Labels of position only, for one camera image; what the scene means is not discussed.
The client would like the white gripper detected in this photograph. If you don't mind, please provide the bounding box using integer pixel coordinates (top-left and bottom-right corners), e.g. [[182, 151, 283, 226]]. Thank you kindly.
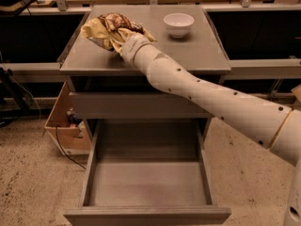
[[111, 28, 170, 76]]

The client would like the brown sea salt chip bag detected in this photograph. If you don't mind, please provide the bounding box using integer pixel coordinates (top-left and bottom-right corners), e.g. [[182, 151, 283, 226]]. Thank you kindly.
[[80, 12, 145, 51]]

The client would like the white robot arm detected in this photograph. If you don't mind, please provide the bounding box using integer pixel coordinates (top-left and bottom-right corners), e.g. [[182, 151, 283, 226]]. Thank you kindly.
[[111, 28, 301, 226]]

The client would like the closed grey top drawer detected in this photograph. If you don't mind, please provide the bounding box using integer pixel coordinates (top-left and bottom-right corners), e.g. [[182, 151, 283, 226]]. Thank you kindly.
[[70, 92, 212, 119]]

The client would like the grey drawer cabinet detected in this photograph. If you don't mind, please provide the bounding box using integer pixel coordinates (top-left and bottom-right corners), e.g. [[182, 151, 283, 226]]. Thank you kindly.
[[56, 5, 232, 226]]

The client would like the open grey middle drawer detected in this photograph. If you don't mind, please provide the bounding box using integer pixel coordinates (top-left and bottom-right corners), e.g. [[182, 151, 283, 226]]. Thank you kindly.
[[64, 120, 231, 226]]

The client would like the white ceramic bowl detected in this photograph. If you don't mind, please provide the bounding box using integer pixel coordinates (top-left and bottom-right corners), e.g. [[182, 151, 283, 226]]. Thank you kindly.
[[164, 13, 195, 38]]

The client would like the cardboard box on floor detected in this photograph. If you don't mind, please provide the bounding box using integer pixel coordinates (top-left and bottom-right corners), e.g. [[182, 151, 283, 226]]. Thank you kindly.
[[44, 83, 91, 155]]

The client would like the black cable on floor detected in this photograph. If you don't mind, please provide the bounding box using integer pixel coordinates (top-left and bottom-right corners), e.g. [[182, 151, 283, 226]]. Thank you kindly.
[[55, 124, 87, 171]]

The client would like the grey metal rail frame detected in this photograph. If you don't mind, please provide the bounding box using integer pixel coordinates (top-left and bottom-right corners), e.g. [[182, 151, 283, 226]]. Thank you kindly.
[[1, 58, 301, 83]]

